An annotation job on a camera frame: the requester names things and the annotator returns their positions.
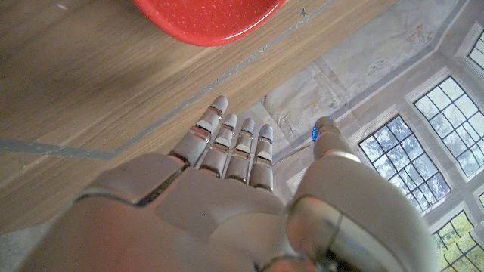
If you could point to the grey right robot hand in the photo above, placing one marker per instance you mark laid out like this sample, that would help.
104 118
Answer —
211 219

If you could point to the red speckled bowl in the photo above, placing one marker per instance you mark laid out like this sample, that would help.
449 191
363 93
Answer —
208 22

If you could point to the printed window backdrop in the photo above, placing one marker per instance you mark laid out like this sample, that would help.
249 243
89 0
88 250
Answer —
378 56

